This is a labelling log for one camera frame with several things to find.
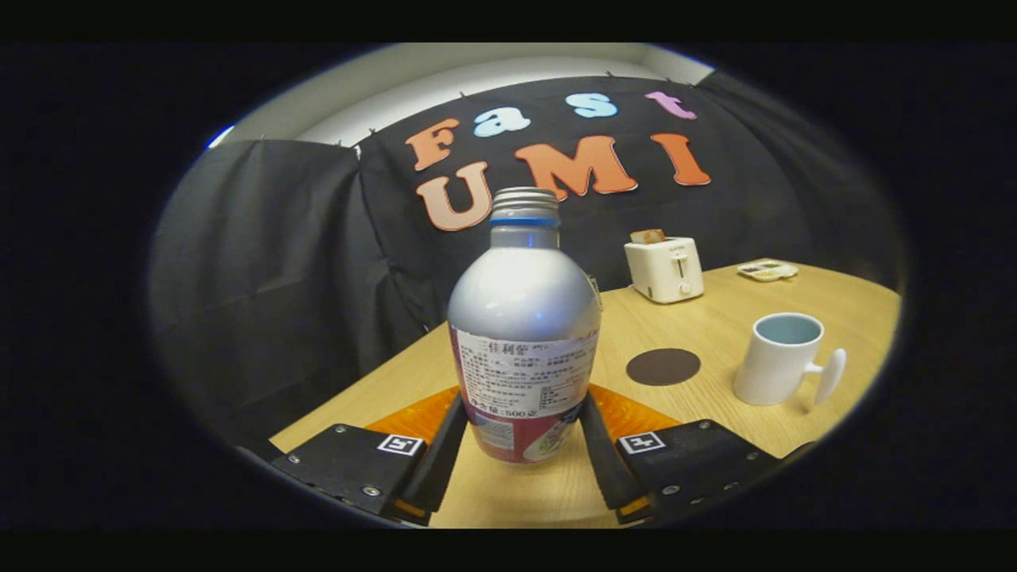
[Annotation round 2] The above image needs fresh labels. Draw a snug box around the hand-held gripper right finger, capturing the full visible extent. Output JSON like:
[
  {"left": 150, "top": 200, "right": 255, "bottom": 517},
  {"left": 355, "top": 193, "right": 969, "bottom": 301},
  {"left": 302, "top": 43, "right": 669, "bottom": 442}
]
[{"left": 578, "top": 384, "right": 803, "bottom": 525}]

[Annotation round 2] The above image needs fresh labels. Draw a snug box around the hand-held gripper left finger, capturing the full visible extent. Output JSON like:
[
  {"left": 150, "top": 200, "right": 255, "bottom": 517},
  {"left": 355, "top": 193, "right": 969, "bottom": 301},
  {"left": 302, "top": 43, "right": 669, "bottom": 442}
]
[{"left": 270, "top": 387, "right": 470, "bottom": 527}]

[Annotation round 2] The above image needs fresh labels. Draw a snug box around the dark brown round coaster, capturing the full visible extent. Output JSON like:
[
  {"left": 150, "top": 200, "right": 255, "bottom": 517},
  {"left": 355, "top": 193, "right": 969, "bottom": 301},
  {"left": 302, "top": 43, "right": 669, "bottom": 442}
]
[{"left": 626, "top": 348, "right": 702, "bottom": 387}]

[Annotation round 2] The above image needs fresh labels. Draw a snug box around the silver juice bottle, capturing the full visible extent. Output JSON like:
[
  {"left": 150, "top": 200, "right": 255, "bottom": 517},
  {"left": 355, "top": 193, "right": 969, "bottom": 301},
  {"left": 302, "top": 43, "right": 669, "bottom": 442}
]
[{"left": 447, "top": 187, "right": 602, "bottom": 464}]

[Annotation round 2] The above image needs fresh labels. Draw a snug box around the white cup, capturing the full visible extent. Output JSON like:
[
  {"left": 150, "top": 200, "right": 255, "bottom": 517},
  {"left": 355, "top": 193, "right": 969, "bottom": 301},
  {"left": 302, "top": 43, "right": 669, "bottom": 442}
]
[{"left": 733, "top": 312, "right": 848, "bottom": 407}]

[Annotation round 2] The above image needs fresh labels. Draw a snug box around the wooden table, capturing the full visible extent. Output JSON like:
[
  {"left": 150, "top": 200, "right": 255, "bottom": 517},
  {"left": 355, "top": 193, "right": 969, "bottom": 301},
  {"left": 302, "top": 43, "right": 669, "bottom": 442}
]
[{"left": 270, "top": 261, "right": 903, "bottom": 529}]

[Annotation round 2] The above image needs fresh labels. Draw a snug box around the white toaster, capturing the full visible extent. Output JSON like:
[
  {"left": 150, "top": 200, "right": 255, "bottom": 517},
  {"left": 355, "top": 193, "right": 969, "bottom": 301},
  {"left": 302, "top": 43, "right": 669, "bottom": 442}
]
[{"left": 624, "top": 237, "right": 705, "bottom": 304}]

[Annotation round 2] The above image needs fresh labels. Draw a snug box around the white divided tray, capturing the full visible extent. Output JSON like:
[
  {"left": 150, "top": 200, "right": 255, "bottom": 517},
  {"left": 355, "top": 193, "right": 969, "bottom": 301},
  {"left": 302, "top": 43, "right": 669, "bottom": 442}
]
[{"left": 737, "top": 259, "right": 799, "bottom": 283}]

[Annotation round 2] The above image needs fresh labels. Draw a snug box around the black backdrop cloth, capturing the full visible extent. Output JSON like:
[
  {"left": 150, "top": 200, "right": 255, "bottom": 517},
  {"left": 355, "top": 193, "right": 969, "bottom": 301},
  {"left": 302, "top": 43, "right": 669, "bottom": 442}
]
[{"left": 147, "top": 71, "right": 907, "bottom": 446}]

